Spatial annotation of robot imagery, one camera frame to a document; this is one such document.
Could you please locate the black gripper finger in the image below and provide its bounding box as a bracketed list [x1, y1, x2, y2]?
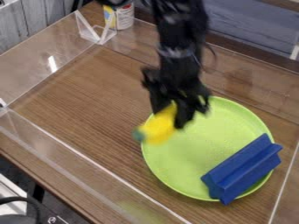
[174, 100, 196, 130]
[148, 85, 172, 114]

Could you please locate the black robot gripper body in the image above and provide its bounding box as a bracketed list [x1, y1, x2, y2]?
[142, 55, 211, 113]

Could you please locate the yellow toy banana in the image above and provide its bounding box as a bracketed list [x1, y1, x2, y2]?
[132, 102, 178, 144]

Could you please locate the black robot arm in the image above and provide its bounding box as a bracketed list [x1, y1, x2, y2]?
[142, 0, 211, 129]

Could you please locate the green round plate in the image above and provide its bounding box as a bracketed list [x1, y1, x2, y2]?
[142, 96, 271, 201]

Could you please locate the blue plastic block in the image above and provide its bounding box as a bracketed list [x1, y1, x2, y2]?
[200, 133, 283, 205]

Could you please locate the clear acrylic corner bracket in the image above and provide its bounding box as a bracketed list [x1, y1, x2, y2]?
[75, 10, 118, 46]

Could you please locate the clear acrylic enclosure wall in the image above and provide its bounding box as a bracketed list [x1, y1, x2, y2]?
[0, 8, 299, 224]

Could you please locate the black cable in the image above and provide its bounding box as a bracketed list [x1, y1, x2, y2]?
[0, 197, 40, 224]

